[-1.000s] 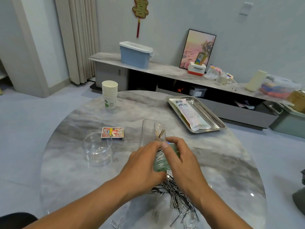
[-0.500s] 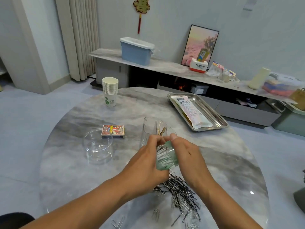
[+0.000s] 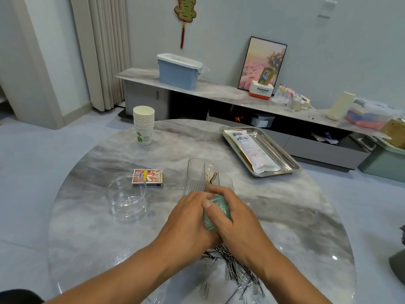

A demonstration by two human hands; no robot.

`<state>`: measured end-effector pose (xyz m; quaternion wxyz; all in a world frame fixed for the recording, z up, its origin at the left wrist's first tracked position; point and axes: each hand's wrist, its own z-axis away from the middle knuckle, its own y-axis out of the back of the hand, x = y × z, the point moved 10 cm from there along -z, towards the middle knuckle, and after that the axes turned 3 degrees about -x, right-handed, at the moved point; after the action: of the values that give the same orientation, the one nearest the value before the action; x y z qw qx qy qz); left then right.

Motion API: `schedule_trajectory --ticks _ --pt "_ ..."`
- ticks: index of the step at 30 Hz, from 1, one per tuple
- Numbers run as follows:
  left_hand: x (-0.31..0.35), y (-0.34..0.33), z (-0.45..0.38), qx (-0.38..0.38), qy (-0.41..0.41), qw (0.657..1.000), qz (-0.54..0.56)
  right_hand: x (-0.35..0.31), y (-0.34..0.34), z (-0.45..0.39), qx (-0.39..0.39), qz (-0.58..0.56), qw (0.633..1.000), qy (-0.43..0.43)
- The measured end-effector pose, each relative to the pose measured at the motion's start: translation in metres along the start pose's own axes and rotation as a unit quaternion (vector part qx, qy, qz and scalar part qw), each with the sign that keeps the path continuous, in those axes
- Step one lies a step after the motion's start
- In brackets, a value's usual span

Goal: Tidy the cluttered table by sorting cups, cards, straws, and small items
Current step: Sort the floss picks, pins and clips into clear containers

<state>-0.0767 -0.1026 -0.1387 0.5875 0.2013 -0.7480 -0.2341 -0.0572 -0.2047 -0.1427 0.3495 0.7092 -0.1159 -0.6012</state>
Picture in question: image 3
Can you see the person's left hand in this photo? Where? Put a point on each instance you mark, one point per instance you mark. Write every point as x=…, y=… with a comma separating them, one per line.
x=187, y=234

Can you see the person's right hand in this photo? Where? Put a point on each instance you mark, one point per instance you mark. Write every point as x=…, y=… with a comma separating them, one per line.
x=243, y=234

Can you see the translucent green plastic cup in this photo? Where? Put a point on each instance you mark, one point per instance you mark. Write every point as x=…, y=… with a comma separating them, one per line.
x=218, y=215

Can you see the pile of floss picks and clips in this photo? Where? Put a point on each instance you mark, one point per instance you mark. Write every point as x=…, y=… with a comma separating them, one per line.
x=234, y=272

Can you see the clear ribbed organizer box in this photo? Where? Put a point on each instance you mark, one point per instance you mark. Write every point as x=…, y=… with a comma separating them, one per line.
x=199, y=174

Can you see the colourful matchbox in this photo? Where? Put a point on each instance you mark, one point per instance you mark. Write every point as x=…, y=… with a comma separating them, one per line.
x=147, y=177

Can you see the clear round plastic bowl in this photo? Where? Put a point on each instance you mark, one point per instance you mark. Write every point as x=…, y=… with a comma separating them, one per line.
x=126, y=198

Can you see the clear printed plastic bag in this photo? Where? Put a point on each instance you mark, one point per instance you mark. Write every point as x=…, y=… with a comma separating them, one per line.
x=254, y=150

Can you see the metal tray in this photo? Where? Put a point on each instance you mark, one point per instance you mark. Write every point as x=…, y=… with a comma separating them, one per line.
x=291, y=161

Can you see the group of white paper cups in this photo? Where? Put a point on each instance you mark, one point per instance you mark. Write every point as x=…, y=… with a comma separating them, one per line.
x=143, y=126

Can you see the person's left forearm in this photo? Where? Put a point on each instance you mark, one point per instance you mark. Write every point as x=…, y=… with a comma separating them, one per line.
x=114, y=285

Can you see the white box in cabinet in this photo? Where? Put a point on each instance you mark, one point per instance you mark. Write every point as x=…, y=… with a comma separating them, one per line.
x=262, y=121

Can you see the loose papers in cabinet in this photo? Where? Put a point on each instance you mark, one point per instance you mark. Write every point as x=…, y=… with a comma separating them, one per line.
x=326, y=138

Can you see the clear bag of snacks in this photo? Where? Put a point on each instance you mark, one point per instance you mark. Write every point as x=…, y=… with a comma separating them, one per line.
x=281, y=95

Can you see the white and red small box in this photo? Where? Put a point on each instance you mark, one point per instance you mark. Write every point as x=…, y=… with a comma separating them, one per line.
x=261, y=90

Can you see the grey cabinet with marble top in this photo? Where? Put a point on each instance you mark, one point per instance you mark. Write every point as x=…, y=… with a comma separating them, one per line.
x=209, y=88

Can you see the colourful small packet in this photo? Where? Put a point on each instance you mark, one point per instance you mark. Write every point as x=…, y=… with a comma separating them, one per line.
x=305, y=98

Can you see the trash bin with black bag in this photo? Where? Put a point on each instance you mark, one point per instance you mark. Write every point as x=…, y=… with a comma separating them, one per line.
x=398, y=259

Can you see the grey green storage bin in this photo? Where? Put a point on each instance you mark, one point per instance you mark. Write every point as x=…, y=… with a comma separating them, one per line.
x=385, y=160

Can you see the small colourful box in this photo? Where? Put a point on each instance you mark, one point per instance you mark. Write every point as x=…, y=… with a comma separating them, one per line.
x=266, y=75

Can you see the cream paper roll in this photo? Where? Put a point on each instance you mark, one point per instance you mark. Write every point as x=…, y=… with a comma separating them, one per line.
x=340, y=105

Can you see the blue storage box white lid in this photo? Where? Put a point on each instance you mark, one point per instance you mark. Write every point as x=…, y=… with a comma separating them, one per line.
x=180, y=72

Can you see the clear storage box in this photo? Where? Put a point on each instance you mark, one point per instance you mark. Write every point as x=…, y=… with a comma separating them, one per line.
x=370, y=114

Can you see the framed pink picture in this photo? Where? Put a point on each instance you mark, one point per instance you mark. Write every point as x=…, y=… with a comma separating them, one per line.
x=258, y=57

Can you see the cardboard box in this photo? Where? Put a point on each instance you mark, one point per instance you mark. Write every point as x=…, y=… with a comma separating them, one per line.
x=395, y=133

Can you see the beige curtain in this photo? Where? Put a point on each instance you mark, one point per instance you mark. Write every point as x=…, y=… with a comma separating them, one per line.
x=101, y=50

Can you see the red gold wall hanging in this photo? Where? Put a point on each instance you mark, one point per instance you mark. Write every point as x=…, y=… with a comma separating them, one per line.
x=185, y=12

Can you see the white wall switch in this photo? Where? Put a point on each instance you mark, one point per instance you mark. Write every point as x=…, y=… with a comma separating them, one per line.
x=327, y=8

